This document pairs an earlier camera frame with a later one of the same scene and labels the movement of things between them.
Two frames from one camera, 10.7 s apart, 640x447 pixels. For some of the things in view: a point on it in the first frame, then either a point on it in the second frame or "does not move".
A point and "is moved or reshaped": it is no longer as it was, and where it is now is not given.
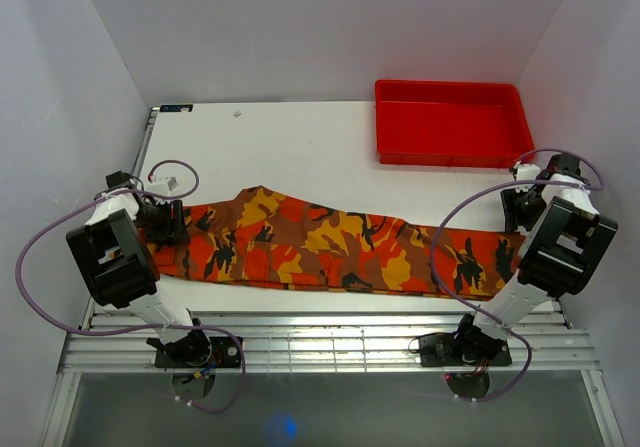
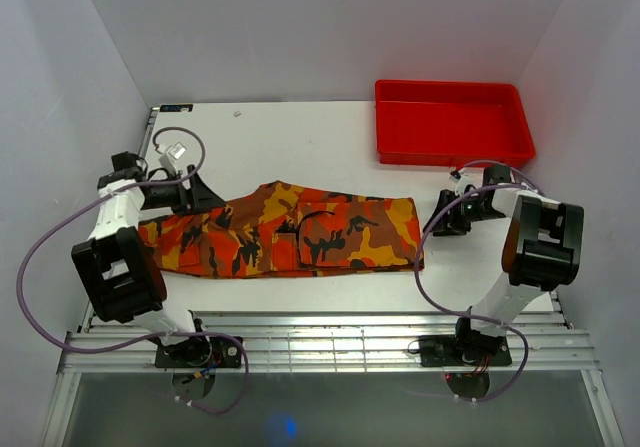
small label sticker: [176, 108] does not move
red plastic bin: [450, 124] does not move
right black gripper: [511, 200] → [458, 228]
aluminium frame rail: [325, 342] does not move
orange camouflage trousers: [268, 233] is moved or reshaped
